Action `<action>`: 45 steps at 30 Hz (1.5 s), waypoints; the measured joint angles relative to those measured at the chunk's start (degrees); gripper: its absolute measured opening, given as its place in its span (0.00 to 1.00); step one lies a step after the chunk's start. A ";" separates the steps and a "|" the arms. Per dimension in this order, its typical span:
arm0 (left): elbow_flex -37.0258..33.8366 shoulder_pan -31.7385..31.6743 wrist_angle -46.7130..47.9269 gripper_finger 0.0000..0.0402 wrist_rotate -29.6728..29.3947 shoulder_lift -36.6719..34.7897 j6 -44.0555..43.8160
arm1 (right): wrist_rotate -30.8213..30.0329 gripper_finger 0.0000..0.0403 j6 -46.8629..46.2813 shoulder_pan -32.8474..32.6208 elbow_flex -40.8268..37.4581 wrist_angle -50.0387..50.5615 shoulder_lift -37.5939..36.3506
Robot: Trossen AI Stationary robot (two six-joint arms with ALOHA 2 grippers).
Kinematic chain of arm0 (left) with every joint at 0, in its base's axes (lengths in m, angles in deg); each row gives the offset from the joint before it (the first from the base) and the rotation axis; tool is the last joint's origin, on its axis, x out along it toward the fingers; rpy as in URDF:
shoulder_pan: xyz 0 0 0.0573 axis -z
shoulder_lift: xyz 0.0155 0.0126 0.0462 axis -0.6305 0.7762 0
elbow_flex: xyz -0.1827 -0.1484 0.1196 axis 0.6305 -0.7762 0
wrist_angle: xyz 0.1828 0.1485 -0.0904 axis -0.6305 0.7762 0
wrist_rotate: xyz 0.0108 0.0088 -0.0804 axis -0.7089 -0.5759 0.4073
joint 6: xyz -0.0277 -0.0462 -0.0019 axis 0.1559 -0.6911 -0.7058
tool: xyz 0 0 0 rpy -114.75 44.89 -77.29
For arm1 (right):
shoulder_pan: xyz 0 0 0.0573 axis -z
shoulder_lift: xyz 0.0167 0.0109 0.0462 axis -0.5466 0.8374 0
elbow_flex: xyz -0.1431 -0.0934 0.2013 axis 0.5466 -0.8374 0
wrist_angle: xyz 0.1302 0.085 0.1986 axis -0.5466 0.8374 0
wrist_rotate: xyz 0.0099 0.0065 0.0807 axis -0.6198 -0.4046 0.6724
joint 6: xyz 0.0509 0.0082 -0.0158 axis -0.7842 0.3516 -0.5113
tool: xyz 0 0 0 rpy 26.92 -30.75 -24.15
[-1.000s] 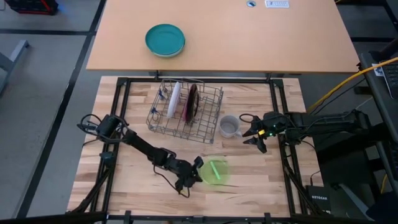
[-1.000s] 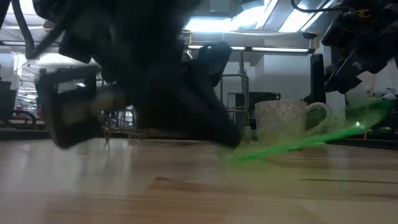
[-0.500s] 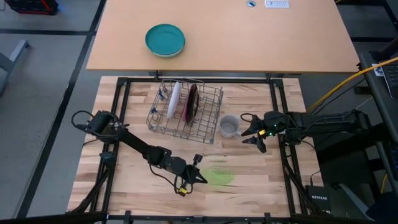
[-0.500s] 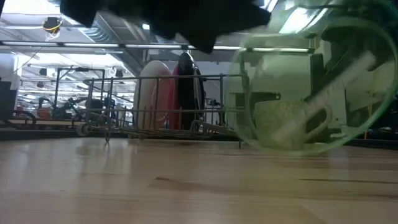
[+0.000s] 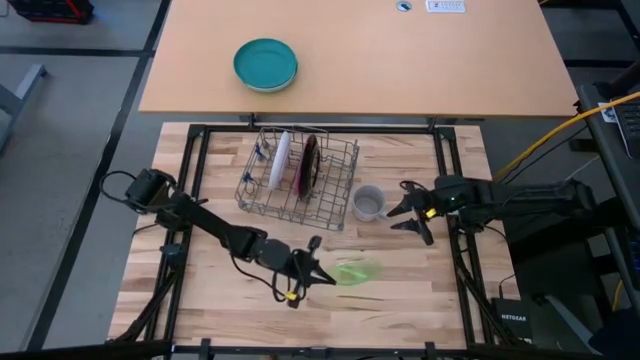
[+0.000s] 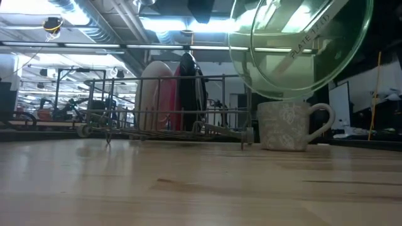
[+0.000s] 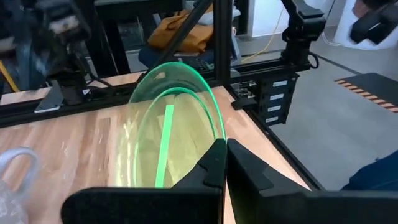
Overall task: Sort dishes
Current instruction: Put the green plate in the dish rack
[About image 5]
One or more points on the blue plastic clip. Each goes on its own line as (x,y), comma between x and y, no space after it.
(248,182)
(260,152)

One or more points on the translucent green plate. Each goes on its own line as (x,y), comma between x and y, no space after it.
(360,272)

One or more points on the red and black crate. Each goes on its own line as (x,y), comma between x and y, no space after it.
(50,10)

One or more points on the dark patterned round plate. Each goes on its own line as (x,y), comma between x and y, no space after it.
(311,162)

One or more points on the white power strip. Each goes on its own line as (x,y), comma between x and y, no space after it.
(445,6)

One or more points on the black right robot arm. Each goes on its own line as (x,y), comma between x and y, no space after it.
(525,197)

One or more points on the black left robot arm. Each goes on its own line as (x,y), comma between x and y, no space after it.
(210,225)

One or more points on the grey mug with white print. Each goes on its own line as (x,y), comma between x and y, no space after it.
(369,202)

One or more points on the light wooden desk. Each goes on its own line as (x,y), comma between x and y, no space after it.
(400,60)

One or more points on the black Netgear network switch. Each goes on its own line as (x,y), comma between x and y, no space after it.
(512,320)

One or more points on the teal round plate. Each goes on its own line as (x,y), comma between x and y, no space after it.
(265,64)

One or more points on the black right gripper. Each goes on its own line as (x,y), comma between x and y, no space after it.
(432,205)

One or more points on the pink round plate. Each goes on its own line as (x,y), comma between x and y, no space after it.
(299,183)

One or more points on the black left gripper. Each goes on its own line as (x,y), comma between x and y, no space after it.
(277,257)

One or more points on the grey metal table leg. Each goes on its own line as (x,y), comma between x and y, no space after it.
(22,87)

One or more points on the black aluminium table frame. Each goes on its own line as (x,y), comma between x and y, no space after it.
(380,129)

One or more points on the white round plate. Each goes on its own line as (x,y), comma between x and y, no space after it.
(279,160)

